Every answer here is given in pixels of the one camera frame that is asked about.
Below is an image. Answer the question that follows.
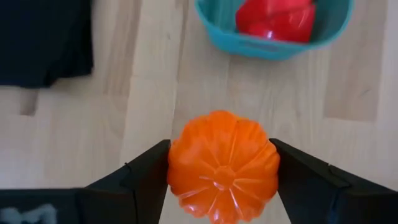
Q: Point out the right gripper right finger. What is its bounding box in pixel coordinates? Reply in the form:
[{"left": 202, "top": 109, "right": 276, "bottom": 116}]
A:
[{"left": 269, "top": 138, "right": 398, "bottom": 224}]

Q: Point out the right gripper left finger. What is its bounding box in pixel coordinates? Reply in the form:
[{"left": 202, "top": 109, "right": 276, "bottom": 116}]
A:
[{"left": 0, "top": 139, "right": 172, "bottom": 224}]

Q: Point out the red toy apple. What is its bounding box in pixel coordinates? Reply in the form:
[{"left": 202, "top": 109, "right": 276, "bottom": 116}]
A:
[{"left": 234, "top": 0, "right": 317, "bottom": 44}]

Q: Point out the orange toy pumpkin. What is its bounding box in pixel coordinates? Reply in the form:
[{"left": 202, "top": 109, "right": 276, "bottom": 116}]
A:
[{"left": 166, "top": 109, "right": 282, "bottom": 224}]

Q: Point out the teal plastic basket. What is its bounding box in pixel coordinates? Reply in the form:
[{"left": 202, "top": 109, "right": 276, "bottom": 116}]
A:
[{"left": 193, "top": 0, "right": 356, "bottom": 62}]

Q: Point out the black folded cloth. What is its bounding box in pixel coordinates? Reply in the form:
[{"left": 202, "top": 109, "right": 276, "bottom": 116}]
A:
[{"left": 0, "top": 0, "right": 95, "bottom": 89}]

